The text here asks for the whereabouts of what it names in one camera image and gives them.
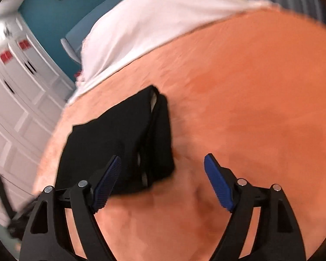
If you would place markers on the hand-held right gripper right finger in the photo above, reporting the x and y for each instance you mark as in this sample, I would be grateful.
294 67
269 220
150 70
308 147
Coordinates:
220 185

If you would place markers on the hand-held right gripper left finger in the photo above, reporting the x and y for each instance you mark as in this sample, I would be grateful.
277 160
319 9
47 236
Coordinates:
107 185

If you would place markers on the black pants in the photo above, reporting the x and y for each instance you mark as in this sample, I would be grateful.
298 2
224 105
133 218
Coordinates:
97 141

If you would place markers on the white panelled wardrobe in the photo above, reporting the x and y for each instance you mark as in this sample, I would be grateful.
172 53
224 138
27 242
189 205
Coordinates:
21 114

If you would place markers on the orange blanket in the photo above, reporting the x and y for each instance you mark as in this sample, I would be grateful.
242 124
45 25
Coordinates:
247 100

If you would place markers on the grey-blue headboard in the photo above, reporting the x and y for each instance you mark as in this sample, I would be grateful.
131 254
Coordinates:
84 27

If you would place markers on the white lace-trimmed sheet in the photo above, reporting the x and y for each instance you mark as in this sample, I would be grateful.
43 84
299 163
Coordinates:
152 19

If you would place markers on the white ribbed object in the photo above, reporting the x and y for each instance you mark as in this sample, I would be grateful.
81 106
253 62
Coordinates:
70 49

